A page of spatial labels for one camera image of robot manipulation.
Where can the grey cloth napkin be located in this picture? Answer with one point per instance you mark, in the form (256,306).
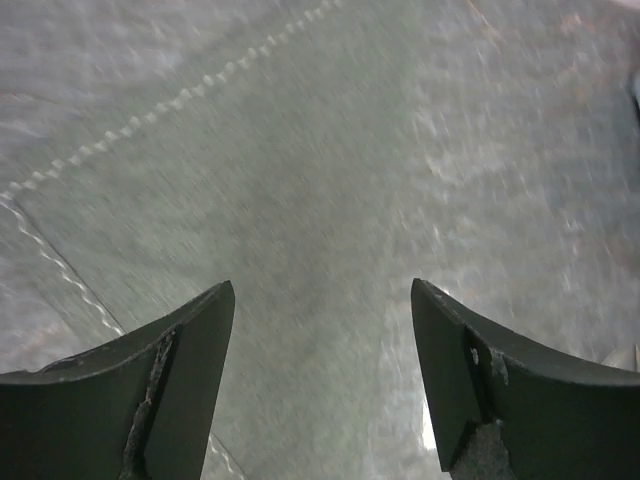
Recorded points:
(320,156)

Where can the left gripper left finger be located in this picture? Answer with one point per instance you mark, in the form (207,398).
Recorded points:
(137,407)

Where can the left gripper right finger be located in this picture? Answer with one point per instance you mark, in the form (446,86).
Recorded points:
(554,415)

